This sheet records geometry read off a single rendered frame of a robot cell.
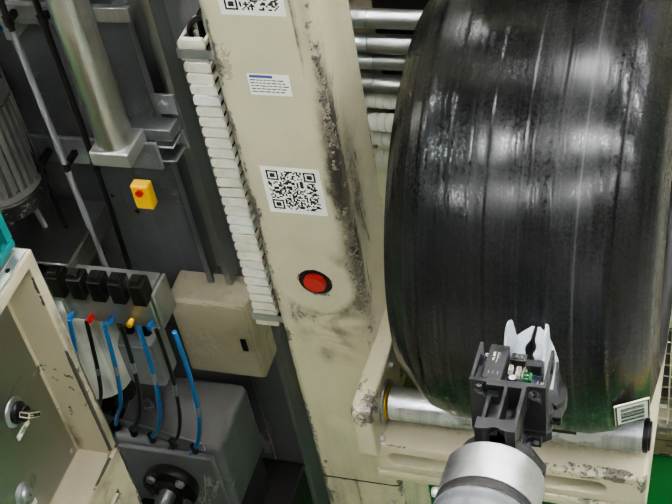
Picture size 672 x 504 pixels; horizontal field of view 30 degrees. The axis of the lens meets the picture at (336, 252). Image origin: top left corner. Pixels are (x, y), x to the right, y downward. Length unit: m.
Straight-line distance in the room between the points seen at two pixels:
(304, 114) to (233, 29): 0.13
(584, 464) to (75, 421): 0.66
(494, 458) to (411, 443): 0.59
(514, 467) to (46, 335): 0.68
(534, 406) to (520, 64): 0.36
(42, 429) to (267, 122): 0.50
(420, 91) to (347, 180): 0.22
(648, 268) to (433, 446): 0.50
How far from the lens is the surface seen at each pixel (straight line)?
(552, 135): 1.27
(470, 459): 1.10
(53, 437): 1.68
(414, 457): 1.73
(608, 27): 1.33
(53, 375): 1.63
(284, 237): 1.58
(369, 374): 1.65
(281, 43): 1.38
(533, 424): 1.18
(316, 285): 1.62
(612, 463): 1.65
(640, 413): 1.43
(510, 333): 1.25
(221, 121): 1.49
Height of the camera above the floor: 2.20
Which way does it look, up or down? 43 degrees down
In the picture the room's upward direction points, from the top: 12 degrees counter-clockwise
